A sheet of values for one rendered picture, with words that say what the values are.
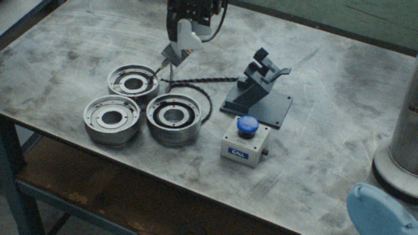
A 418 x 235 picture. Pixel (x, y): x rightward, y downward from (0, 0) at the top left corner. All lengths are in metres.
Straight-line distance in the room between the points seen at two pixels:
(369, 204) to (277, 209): 0.25
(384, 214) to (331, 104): 0.48
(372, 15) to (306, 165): 1.69
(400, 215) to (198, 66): 0.65
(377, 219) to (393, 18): 1.96
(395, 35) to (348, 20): 0.23
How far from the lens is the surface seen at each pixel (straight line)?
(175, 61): 1.04
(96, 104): 1.07
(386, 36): 2.68
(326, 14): 2.69
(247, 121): 0.96
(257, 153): 0.96
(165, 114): 1.05
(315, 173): 1.00
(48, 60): 1.25
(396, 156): 0.69
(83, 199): 1.27
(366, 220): 0.75
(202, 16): 0.94
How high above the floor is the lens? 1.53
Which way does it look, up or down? 43 degrees down
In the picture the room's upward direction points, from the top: 3 degrees clockwise
